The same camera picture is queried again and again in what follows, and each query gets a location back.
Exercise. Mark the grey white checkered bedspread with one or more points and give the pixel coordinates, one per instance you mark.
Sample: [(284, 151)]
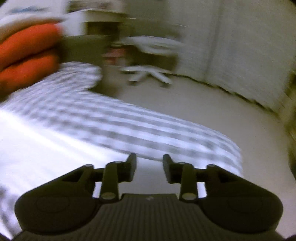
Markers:
[(62, 102)]

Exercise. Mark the white swivel office chair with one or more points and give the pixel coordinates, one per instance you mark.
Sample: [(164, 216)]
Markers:
[(153, 48)]

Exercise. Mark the lower red puffy cushion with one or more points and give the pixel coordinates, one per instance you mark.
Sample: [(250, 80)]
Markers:
[(28, 72)]

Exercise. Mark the red puffy cushion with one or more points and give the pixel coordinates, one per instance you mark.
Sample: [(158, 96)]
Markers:
[(28, 72), (26, 42)]

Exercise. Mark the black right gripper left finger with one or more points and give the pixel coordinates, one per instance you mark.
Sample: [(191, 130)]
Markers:
[(115, 173)]

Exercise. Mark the cream pillow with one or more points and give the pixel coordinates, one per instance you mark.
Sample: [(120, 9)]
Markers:
[(10, 24)]

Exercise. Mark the white knit garment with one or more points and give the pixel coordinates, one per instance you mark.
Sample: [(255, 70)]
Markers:
[(32, 155)]

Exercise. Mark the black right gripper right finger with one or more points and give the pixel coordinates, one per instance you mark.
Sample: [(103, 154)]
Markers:
[(181, 173)]

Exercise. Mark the white desk with clutter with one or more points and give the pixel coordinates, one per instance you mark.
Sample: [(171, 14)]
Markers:
[(92, 17)]

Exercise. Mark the dark green sofa armrest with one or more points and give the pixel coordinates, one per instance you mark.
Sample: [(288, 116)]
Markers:
[(88, 49)]

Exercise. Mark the upper red puffy cushion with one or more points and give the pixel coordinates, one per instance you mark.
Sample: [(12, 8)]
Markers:
[(26, 42)]

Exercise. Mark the grey star pattern curtain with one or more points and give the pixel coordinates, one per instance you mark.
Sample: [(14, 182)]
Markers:
[(244, 47)]

